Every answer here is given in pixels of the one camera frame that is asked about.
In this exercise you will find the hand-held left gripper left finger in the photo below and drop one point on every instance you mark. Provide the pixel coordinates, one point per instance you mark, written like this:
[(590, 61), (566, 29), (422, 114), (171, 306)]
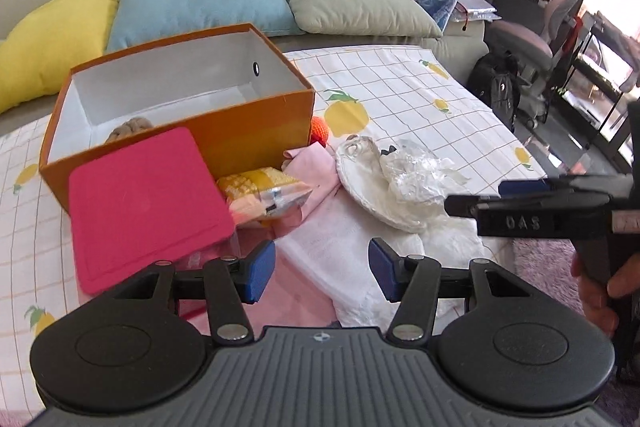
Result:
[(260, 269)]

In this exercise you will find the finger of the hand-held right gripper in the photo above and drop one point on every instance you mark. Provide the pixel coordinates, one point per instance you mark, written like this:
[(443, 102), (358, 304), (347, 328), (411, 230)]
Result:
[(525, 187), (525, 222)]

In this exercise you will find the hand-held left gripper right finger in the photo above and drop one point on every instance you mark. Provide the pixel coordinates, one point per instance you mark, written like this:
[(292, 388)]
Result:
[(381, 272)]

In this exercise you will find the orange storage box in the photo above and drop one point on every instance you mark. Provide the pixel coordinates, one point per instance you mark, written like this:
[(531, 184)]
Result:
[(250, 132)]

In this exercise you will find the orange crochet toy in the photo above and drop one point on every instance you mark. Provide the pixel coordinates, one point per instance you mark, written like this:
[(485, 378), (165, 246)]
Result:
[(320, 132)]

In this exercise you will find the person's right hand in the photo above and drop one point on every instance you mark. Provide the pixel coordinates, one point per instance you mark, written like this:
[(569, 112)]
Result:
[(595, 302)]

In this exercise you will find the white cloth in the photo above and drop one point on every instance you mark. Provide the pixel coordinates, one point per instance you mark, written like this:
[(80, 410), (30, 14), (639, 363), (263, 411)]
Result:
[(340, 257)]

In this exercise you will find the purple rug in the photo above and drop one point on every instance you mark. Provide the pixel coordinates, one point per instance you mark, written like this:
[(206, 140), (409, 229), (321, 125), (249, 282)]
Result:
[(545, 262)]

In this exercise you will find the pink towel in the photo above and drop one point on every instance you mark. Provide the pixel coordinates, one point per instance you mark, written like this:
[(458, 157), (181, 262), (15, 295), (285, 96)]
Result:
[(295, 302)]

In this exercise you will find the yellow snack packet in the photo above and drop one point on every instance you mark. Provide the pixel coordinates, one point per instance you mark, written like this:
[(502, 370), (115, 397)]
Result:
[(260, 192)]

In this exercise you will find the black backpack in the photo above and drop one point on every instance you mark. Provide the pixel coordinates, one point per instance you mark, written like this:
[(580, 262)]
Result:
[(495, 87)]

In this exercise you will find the clear plastic wrap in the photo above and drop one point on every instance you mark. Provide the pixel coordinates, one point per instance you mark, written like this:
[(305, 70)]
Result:
[(420, 172)]

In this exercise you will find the pink box lid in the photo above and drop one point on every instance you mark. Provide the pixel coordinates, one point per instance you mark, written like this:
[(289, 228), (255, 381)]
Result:
[(145, 207)]

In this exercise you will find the black metal rack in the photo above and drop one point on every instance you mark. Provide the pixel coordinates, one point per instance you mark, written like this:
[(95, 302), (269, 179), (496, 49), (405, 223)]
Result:
[(600, 72)]

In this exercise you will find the lemon print bed sheet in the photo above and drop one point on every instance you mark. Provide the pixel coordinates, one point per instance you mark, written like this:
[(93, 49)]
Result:
[(410, 107)]

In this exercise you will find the pink office chair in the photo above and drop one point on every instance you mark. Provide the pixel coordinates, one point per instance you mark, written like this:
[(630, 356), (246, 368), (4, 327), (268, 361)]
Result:
[(530, 37)]

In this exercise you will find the brown crochet toy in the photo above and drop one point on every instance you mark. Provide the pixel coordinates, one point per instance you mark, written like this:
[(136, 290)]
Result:
[(127, 129)]

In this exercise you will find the beige pillow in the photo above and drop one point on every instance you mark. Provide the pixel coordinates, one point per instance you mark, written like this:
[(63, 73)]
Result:
[(350, 2)]

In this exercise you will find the yellow pillow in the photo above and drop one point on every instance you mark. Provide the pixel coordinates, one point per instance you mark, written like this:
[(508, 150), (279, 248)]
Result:
[(55, 37)]

